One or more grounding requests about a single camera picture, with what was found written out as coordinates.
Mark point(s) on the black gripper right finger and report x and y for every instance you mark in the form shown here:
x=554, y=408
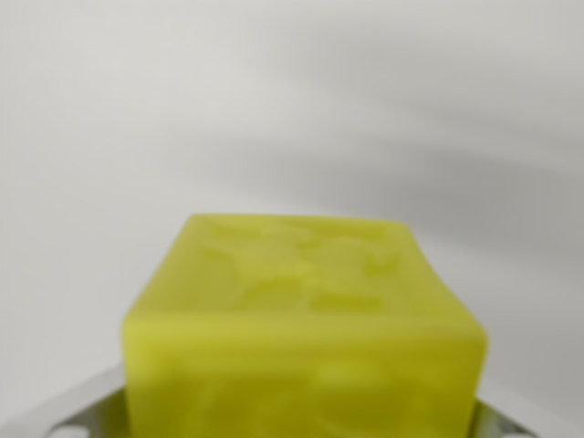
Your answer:
x=495, y=422

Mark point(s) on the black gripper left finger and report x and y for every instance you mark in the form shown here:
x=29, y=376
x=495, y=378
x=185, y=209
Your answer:
x=98, y=410

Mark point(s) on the yellow translucent cube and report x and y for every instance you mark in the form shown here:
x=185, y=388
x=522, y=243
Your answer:
x=301, y=347

